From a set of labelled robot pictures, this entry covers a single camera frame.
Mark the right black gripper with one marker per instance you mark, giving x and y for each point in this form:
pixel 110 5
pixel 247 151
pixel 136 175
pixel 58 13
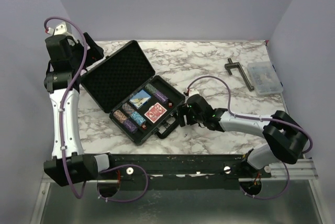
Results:
pixel 183 110

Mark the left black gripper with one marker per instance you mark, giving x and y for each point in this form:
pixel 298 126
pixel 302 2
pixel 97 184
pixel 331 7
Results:
pixel 95 52

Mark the black foam-lined poker case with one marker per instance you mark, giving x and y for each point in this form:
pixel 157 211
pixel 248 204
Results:
pixel 121 75

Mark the light blue poker chip stack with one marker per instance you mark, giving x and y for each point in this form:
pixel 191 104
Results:
pixel 138 118

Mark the purple grey poker chip stack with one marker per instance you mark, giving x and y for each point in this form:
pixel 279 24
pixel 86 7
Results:
pixel 161 97

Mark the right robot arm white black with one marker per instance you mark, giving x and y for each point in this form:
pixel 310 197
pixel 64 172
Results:
pixel 285 139

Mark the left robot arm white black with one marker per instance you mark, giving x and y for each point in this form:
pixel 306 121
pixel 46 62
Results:
pixel 69 163

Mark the red playing card deck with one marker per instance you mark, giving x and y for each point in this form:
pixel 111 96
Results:
pixel 155 112

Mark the blue playing card deck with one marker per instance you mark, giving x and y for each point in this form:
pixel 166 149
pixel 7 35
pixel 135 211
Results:
pixel 140 98

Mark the orange blue chip stack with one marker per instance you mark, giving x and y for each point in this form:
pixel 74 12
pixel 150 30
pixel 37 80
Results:
pixel 128 109

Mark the pink black chip stack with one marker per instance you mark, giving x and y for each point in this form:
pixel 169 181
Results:
pixel 120 116

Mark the purple chip stack in case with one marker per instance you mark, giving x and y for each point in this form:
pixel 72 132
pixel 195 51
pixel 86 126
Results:
pixel 130 126

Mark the clear plastic parts box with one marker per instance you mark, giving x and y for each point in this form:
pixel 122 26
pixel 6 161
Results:
pixel 264 78

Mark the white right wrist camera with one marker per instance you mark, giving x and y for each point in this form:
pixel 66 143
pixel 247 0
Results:
pixel 191 92

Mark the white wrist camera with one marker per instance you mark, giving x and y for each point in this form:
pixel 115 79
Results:
pixel 64 28
pixel 191 92

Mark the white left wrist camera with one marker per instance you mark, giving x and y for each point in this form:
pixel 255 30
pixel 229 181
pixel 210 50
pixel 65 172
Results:
pixel 64 28

